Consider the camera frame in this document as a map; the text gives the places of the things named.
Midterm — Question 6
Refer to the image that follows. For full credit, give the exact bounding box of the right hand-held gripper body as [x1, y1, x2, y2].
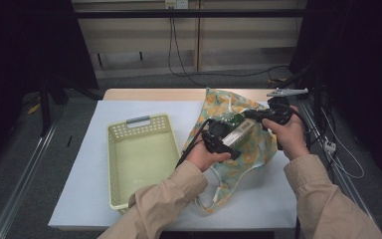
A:
[263, 88, 309, 126]

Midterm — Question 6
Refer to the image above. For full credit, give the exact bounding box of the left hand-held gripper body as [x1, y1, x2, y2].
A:
[201, 119, 233, 153]

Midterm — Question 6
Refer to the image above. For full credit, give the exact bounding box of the citrus print fabric bag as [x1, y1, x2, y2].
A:
[183, 87, 279, 215]

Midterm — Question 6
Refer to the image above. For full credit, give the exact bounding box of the long white medicine box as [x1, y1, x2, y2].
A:
[222, 119, 257, 149]

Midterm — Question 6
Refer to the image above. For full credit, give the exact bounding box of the pale green plastic basket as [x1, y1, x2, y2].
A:
[106, 113, 182, 215]

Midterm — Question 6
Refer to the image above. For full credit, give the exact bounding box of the person's left hand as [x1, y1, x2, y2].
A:
[184, 142, 232, 173]

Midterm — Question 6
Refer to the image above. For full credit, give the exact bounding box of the person's right hand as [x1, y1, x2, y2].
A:
[262, 105, 309, 161]

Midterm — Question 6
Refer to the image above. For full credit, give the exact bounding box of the black horizontal bar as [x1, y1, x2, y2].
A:
[74, 9, 307, 19]

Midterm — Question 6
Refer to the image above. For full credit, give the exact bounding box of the white table mat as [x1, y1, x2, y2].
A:
[48, 99, 299, 231]

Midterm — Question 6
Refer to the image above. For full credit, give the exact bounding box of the black metal stand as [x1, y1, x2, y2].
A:
[39, 78, 53, 137]

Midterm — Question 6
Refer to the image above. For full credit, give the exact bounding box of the right hand-held gripper cable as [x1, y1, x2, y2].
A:
[287, 106, 313, 142]

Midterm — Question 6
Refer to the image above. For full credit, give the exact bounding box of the hand-held gripper cable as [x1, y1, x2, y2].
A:
[175, 119, 211, 169]
[287, 106, 313, 142]

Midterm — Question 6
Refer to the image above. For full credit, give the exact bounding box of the left hand-held gripper cable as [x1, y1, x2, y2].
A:
[175, 119, 211, 169]

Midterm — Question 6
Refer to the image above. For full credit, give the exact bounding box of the black power cable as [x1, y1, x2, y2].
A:
[170, 8, 291, 80]
[167, 8, 213, 89]

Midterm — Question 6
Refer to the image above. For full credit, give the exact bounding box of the white cable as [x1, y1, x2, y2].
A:
[320, 109, 366, 180]

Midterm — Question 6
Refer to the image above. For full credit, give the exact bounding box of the white wall socket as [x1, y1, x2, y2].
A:
[164, 0, 189, 10]

